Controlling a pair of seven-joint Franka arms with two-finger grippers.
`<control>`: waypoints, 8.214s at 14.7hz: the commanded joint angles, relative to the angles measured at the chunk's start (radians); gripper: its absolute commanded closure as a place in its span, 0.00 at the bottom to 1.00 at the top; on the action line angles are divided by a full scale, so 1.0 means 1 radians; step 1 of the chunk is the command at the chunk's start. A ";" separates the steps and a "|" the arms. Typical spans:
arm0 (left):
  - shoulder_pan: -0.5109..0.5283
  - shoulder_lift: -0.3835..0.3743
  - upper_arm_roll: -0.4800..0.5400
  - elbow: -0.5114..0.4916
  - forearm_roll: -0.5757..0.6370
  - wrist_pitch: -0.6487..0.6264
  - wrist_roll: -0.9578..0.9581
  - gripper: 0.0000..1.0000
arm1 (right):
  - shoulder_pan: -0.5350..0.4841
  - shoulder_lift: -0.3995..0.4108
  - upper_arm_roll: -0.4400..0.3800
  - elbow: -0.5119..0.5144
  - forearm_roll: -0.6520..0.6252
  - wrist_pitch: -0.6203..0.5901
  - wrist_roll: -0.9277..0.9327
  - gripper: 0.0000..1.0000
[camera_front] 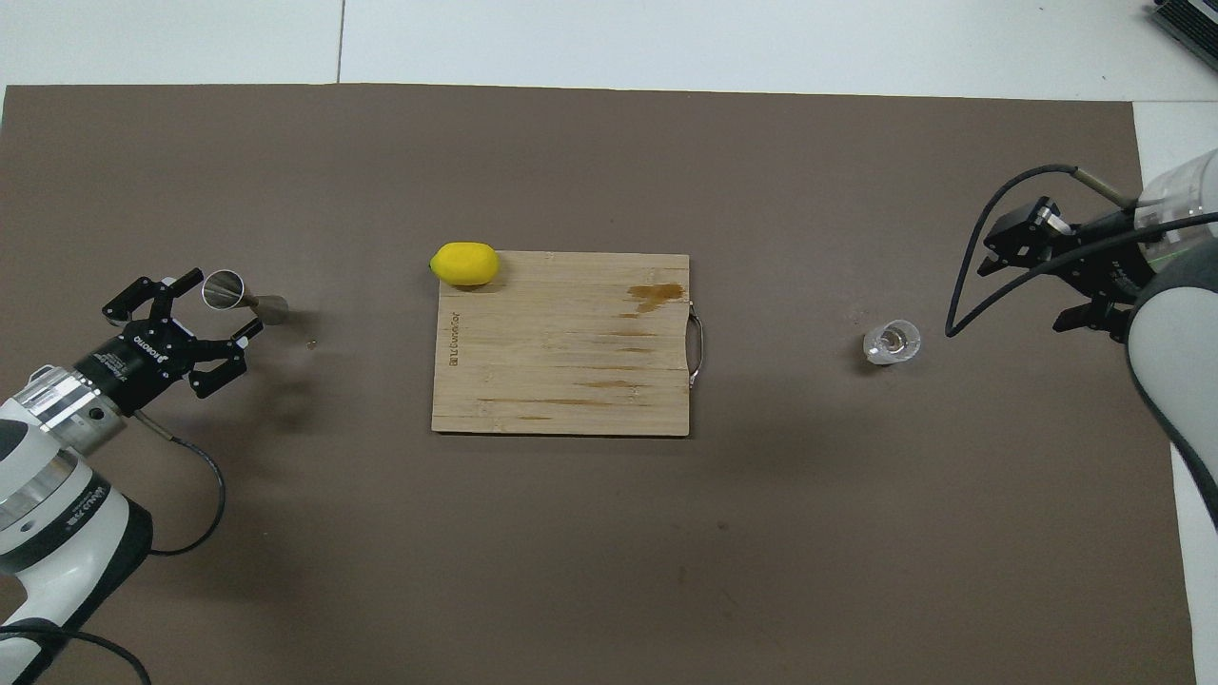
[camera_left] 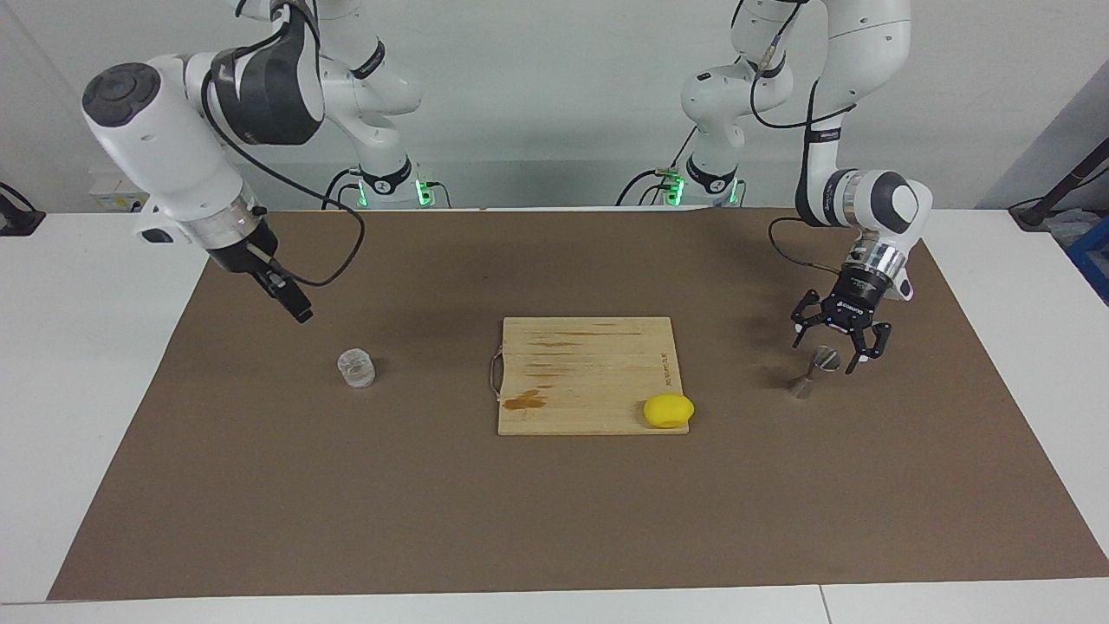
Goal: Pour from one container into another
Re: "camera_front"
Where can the yellow lemon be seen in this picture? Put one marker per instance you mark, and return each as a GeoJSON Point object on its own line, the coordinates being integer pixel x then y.
{"type": "Point", "coordinates": [464, 264]}

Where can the grey ribbed device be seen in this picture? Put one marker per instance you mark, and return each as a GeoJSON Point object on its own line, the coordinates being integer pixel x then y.
{"type": "Point", "coordinates": [1189, 21]}

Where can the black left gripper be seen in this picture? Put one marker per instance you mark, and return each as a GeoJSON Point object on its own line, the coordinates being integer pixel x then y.
{"type": "Point", "coordinates": [138, 362]}

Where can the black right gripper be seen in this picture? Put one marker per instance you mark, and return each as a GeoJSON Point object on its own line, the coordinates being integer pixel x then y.
{"type": "Point", "coordinates": [1109, 262]}

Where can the brown table mat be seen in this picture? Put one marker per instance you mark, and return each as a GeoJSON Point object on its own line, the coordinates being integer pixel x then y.
{"type": "Point", "coordinates": [571, 552]}

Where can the small clear glass cup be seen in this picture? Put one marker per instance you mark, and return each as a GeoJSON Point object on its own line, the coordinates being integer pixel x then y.
{"type": "Point", "coordinates": [892, 342]}

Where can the steel double jigger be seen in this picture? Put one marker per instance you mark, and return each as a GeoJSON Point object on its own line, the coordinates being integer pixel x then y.
{"type": "Point", "coordinates": [228, 290]}

